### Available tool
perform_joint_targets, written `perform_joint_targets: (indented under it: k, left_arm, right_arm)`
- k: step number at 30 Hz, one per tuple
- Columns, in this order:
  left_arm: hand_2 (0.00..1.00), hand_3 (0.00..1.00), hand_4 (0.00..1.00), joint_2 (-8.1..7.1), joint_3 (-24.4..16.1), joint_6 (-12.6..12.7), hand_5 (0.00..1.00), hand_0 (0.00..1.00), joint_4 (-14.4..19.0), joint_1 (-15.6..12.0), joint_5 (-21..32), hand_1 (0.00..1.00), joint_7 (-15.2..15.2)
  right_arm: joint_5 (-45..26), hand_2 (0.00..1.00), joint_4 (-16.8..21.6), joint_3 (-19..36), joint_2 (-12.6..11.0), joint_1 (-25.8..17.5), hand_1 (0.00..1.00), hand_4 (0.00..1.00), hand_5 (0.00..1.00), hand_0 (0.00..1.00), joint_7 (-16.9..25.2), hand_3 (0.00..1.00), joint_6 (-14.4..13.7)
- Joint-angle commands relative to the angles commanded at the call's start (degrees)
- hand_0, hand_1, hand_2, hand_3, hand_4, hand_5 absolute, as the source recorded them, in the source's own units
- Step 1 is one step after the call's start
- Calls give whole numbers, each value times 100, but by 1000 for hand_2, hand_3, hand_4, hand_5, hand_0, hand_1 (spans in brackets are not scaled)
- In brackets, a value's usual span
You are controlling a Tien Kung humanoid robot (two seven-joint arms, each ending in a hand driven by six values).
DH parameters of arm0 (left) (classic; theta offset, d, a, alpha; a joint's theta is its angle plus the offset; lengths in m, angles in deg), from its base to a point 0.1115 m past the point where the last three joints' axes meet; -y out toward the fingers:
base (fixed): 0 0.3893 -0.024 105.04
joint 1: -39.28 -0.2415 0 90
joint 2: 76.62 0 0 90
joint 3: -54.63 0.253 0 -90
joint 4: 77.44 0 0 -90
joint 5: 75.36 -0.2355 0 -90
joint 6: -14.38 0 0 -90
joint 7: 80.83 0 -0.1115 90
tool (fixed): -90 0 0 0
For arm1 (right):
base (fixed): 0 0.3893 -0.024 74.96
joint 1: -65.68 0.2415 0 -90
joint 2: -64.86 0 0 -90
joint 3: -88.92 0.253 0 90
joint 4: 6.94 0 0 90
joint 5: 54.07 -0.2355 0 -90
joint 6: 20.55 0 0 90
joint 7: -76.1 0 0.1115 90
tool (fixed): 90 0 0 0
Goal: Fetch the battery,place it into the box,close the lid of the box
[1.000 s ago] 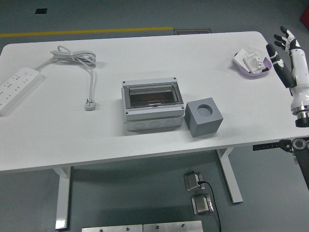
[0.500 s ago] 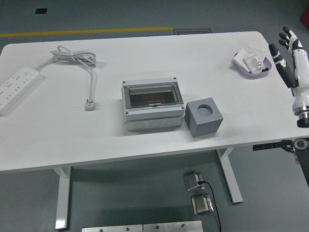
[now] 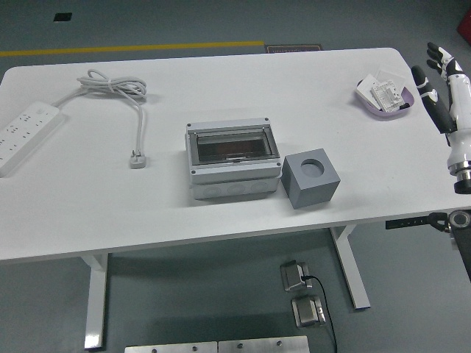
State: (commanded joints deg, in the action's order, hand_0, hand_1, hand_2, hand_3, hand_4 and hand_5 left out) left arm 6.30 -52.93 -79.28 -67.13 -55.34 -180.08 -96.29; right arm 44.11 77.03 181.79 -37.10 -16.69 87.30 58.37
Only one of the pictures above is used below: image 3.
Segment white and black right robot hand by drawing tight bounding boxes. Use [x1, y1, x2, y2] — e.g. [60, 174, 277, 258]
[411, 42, 471, 169]

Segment grey junction box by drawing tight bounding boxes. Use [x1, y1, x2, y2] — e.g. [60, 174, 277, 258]
[183, 116, 283, 202]

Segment orange cylindrical battery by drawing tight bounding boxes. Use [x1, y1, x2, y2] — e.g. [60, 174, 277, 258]
[215, 143, 255, 156]

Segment metal floor socket box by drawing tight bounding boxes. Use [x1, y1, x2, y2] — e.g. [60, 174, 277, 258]
[280, 260, 314, 293]
[291, 293, 327, 328]

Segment purple plastic tray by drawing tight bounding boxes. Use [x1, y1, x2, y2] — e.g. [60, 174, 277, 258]
[355, 79, 417, 121]

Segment white socket module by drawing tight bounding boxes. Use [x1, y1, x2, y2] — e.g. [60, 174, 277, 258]
[369, 81, 405, 111]

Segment clear plastic packet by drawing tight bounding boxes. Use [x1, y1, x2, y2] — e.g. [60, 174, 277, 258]
[375, 65, 408, 88]

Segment red object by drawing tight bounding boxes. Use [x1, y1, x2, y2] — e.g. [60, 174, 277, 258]
[456, 7, 471, 38]

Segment black desk control panel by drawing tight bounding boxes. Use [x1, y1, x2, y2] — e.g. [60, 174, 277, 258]
[385, 216, 430, 231]

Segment grey cube holder block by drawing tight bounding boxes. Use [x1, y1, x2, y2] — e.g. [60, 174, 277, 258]
[281, 148, 341, 210]

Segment dark floor sign plate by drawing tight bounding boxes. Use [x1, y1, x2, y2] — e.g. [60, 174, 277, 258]
[265, 43, 324, 54]

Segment white table leg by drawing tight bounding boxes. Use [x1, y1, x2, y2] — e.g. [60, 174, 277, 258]
[79, 252, 110, 349]
[330, 224, 372, 310]

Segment metal plate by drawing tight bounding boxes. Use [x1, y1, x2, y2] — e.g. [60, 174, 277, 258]
[124, 341, 218, 353]

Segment white power strip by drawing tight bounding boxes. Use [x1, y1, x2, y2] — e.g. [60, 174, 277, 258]
[0, 101, 64, 177]

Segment black floor cable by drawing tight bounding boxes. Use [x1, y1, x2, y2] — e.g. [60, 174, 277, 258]
[300, 274, 338, 353]

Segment white power cord with plug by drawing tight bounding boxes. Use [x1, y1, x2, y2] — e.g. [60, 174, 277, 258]
[54, 69, 150, 170]

